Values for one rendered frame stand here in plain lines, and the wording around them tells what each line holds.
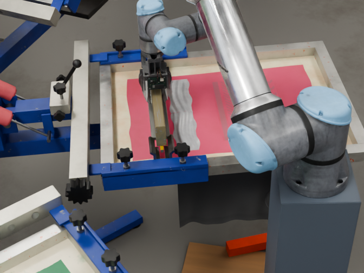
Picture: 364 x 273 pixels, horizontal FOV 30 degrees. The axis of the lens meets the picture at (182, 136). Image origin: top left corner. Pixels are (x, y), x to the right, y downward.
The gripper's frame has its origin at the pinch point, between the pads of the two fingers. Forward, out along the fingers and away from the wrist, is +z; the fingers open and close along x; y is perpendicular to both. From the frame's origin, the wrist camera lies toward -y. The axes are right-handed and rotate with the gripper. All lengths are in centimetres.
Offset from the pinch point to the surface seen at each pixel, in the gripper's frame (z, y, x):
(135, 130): 7.0, 6.2, -7.5
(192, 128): 6.3, 8.7, 10.2
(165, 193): 102, -59, 2
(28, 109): -1.6, 2.0, -39.1
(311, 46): 3, -26, 56
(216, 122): 7.0, 5.8, 18.0
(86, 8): 7, -72, -23
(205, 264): 100, -13, 16
